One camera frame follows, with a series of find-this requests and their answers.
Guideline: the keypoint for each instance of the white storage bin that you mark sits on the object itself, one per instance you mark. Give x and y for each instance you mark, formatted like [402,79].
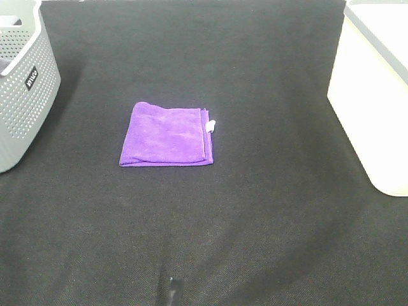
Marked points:
[368,89]

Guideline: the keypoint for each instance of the grey perforated basket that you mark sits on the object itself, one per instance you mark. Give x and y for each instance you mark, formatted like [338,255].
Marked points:
[30,78]

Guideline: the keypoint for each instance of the black table cloth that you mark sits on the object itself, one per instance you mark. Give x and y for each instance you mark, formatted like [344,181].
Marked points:
[284,216]

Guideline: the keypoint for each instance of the purple towel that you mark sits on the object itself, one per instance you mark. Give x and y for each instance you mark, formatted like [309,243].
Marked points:
[159,136]

